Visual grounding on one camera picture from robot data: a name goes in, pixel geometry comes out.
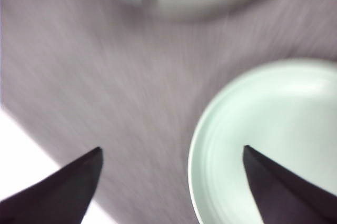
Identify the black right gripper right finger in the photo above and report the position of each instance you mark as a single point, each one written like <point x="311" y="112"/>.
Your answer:
<point x="285" y="198"/>

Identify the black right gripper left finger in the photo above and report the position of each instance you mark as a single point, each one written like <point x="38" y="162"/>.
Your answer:
<point x="62" y="197"/>

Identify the green plate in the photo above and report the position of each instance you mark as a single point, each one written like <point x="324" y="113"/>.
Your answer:
<point x="287" y="110"/>

